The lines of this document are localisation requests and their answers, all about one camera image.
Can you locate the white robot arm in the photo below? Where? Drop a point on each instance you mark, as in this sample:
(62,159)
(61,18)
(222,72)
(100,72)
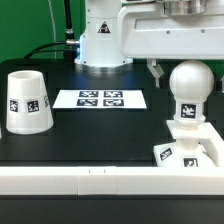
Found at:
(99,46)

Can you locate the white marker sheet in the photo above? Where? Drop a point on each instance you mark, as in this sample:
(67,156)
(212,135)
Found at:
(100,99)

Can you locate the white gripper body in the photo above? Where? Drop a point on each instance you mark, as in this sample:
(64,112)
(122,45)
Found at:
(145,31)

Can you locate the white lamp shade cone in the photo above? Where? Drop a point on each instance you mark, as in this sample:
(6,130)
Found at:
(28,107)

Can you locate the white lamp base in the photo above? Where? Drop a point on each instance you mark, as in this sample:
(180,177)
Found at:
(186,151)

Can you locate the white fence bar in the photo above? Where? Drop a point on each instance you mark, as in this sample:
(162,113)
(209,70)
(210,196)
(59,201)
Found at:
(110,181)
(213,143)

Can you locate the white lamp bulb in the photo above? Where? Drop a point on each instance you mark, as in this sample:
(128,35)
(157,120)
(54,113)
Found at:
(191,82)

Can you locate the white right fence bar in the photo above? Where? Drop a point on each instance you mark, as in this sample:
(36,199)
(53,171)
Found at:
(213,143)

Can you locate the white front fence bar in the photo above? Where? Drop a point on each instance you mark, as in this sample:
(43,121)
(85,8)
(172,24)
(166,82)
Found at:
(110,181)

